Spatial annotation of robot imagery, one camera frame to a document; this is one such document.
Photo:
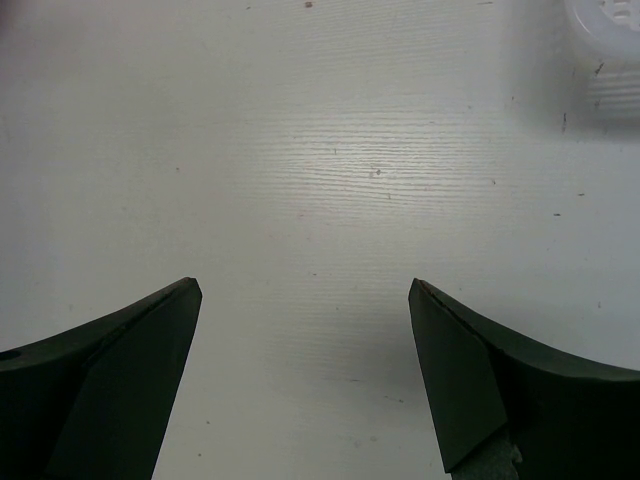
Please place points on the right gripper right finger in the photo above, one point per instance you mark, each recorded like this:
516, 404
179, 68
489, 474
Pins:
505, 406

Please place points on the white plastic basket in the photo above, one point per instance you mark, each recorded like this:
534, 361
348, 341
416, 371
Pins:
603, 30

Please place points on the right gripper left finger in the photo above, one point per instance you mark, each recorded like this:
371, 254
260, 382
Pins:
94, 402

